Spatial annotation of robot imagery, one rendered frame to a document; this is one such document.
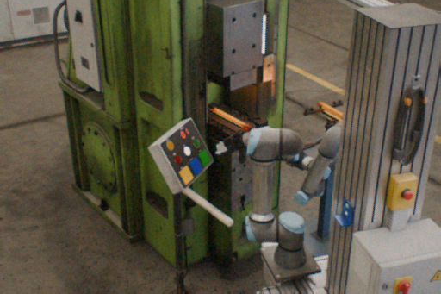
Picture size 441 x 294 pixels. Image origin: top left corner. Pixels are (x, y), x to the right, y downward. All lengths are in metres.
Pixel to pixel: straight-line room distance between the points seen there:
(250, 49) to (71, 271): 1.90
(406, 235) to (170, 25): 1.62
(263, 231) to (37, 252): 2.10
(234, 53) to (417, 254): 1.57
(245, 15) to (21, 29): 5.48
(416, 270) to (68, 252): 2.63
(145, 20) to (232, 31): 0.55
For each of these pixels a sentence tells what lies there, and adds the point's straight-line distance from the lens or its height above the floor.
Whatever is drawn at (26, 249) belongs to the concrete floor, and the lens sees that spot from 4.32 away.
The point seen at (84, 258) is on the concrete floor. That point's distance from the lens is 4.13.
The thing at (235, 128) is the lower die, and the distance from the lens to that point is 3.49.
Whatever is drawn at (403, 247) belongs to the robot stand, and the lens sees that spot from 2.25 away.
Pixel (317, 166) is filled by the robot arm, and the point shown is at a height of 1.10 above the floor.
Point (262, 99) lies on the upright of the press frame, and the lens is 3.72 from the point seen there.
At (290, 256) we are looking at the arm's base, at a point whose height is 0.88.
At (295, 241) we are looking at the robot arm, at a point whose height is 0.96.
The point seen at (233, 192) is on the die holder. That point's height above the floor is 0.60.
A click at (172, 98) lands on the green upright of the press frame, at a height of 1.26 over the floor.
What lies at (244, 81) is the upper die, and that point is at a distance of 3.35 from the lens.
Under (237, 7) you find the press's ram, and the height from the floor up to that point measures 1.75.
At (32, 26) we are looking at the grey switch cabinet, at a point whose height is 0.25.
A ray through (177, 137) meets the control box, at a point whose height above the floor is 1.17.
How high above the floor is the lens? 2.58
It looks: 27 degrees down
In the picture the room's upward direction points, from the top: straight up
